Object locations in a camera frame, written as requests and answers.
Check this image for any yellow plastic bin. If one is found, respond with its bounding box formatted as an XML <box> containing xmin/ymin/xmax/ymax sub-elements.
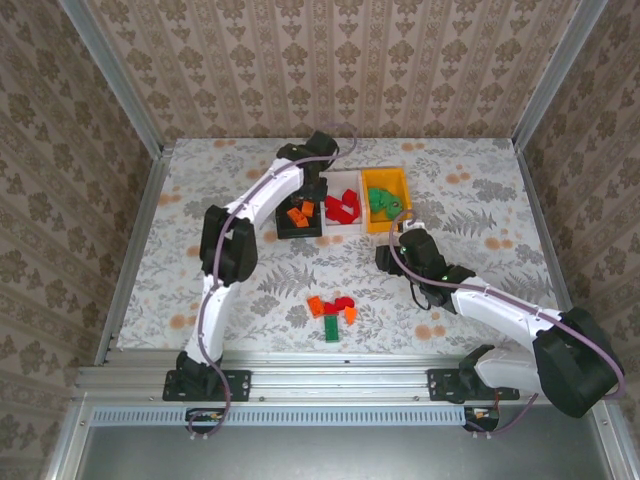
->
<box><xmin>360</xmin><ymin>168</ymin><xmax>414</xmax><ymax>235</ymax></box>

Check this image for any floral patterned tablecloth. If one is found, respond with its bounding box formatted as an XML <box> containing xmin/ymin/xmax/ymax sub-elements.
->
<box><xmin>117</xmin><ymin>137</ymin><xmax>561</xmax><ymax>356</ymax></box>

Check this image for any white plastic bin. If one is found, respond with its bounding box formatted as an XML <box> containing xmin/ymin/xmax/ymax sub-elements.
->
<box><xmin>319</xmin><ymin>169</ymin><xmax>370</xmax><ymax>237</ymax></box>

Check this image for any black plastic bin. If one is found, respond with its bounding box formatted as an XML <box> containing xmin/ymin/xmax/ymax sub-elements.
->
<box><xmin>275</xmin><ymin>187</ymin><xmax>324</xmax><ymax>240</ymax></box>

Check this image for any grey metal panel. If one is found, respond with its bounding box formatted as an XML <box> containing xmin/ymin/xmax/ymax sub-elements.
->
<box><xmin>74</xmin><ymin>424</ymin><xmax>626</xmax><ymax>480</ymax></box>

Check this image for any black short gripper cable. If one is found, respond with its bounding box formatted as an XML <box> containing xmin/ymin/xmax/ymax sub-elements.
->
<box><xmin>408</xmin><ymin>279</ymin><xmax>437</xmax><ymax>312</ymax></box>

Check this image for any aluminium side frame rail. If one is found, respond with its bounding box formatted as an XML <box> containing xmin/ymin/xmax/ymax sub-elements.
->
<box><xmin>94</xmin><ymin>144</ymin><xmax>175</xmax><ymax>366</ymax></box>
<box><xmin>514</xmin><ymin>144</ymin><xmax>575</xmax><ymax>311</ymax></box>

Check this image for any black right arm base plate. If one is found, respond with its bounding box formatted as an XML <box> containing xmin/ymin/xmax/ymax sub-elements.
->
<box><xmin>427</xmin><ymin>367</ymin><xmax>501</xmax><ymax>404</ymax></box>

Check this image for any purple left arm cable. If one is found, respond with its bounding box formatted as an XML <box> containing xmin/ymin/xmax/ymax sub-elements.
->
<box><xmin>187</xmin><ymin>122</ymin><xmax>359</xmax><ymax>444</ymax></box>

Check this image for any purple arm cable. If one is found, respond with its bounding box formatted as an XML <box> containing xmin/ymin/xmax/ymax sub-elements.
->
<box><xmin>187</xmin><ymin>122</ymin><xmax>359</xmax><ymax>444</ymax></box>
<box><xmin>388</xmin><ymin>209</ymin><xmax>626</xmax><ymax>436</ymax></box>

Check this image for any aluminium front frame rail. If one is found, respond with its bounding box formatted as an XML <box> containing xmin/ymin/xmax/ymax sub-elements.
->
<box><xmin>74</xmin><ymin>349</ymin><xmax>591</xmax><ymax>401</ymax></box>

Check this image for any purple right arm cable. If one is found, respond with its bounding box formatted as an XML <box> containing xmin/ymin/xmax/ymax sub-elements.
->
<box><xmin>388</xmin><ymin>209</ymin><xmax>626</xmax><ymax>436</ymax></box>

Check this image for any slotted grey cable duct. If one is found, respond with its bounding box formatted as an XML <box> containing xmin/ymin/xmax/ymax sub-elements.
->
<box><xmin>89</xmin><ymin>405</ymin><xmax>471</xmax><ymax>426</ymax></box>

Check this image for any aluminium frame post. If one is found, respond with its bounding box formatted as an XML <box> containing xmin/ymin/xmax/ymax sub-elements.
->
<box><xmin>513</xmin><ymin>0</ymin><xmax>597</xmax><ymax>151</ymax></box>
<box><xmin>58</xmin><ymin>0</ymin><xmax>166</xmax><ymax>157</ymax></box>

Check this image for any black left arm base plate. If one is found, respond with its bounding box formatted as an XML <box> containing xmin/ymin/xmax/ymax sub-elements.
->
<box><xmin>162</xmin><ymin>368</ymin><xmax>251</xmax><ymax>402</ymax></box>

